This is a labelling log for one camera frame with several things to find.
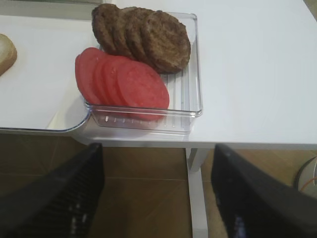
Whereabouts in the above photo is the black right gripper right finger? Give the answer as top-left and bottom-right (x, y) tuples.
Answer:
(211, 144), (317, 238)

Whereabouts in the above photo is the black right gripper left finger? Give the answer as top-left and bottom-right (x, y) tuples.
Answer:
(0, 143), (104, 238)

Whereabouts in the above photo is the round grey floor base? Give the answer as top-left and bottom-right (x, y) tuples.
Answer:
(293, 157), (317, 198)

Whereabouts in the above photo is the white table leg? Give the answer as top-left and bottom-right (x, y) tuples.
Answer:
(185, 148), (210, 238)

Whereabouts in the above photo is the silver metal tray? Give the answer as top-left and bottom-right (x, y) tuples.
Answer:
(0, 15), (98, 132)

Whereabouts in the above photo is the red tomato slice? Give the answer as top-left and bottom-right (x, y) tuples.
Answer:
(102, 56), (131, 106)
(93, 56), (110, 105)
(117, 61), (169, 110)
(75, 47), (107, 105)

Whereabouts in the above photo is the clear meat and tomato container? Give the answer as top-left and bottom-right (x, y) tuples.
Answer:
(84, 12), (203, 134)

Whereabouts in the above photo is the front red tomato slice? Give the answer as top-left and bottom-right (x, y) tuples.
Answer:
(117, 61), (169, 110)

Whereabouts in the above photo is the rear red tomato slice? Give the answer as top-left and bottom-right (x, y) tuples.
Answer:
(75, 47), (107, 105)

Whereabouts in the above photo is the bottom bun half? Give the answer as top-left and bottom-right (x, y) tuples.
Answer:
(0, 34), (17, 76)

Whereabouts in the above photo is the rear brown beef patty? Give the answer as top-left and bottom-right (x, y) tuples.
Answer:
(91, 3), (123, 56)

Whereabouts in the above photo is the brown beef patty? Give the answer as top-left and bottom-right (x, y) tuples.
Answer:
(141, 10), (191, 73)
(91, 3), (123, 56)
(113, 7), (137, 60)
(125, 7), (162, 72)

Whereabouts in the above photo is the front brown beef patty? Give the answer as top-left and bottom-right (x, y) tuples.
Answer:
(141, 10), (191, 73)

